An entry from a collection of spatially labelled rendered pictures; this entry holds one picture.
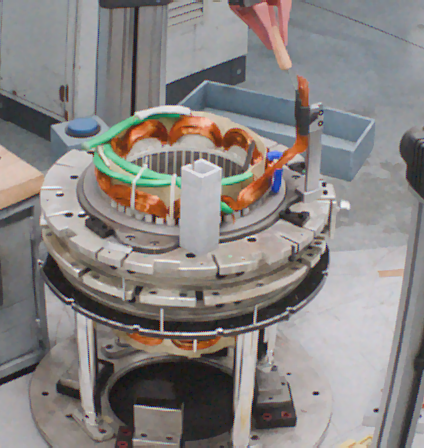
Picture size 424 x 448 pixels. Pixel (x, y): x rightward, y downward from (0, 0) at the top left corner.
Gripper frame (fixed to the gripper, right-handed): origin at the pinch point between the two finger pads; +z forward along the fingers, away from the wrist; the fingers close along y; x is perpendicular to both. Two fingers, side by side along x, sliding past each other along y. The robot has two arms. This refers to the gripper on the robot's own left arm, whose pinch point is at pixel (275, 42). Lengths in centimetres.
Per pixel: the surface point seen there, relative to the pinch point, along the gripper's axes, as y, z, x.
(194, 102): -7.0, 7.1, 14.4
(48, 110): 40, 44, 225
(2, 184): -39.6, 2.8, 2.4
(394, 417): -33, 17, -63
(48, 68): 43, 31, 222
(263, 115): 0.4, 11.8, 10.9
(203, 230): -28.8, 8.7, -26.4
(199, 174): -28.0, 2.9, -27.9
